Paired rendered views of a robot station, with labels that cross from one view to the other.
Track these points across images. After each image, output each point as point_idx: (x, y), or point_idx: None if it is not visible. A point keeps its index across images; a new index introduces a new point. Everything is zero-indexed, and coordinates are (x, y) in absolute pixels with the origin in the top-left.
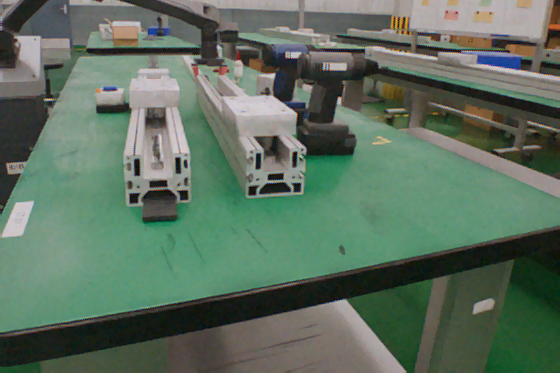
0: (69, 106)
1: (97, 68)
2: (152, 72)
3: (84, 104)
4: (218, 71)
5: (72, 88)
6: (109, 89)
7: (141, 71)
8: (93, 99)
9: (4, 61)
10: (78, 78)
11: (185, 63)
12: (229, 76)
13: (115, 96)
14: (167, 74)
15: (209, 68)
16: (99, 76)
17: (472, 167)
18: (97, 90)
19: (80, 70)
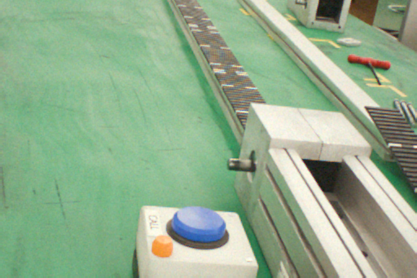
0: (20, 243)
1: (50, 6)
2: (316, 139)
3: (70, 232)
4: (362, 63)
5: (6, 104)
6: (203, 239)
7: (273, 125)
8: (90, 193)
9: None
10: (12, 48)
11: (265, 19)
12: (404, 90)
13: (226, 276)
14: (366, 152)
15: (323, 41)
16: (65, 45)
17: None
18: (161, 248)
19: (10, 10)
